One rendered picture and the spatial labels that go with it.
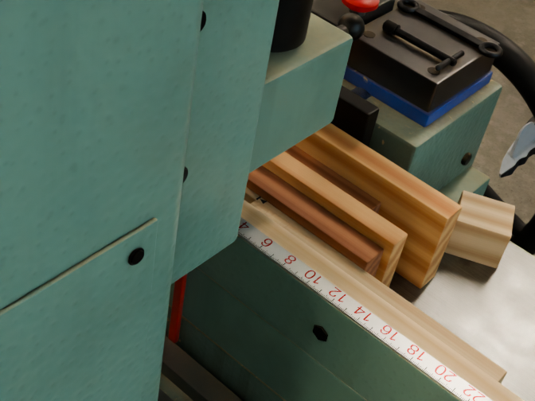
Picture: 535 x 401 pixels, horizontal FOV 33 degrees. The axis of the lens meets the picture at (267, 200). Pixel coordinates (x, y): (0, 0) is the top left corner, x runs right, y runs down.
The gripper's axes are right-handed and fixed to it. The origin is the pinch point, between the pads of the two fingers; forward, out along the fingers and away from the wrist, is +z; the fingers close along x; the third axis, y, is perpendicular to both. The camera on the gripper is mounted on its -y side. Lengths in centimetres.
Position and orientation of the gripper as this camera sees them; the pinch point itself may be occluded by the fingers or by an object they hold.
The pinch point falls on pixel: (529, 187)
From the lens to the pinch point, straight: 112.5
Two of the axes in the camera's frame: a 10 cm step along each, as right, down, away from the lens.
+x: 7.5, 5.2, -4.2
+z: -6.6, 6.6, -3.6
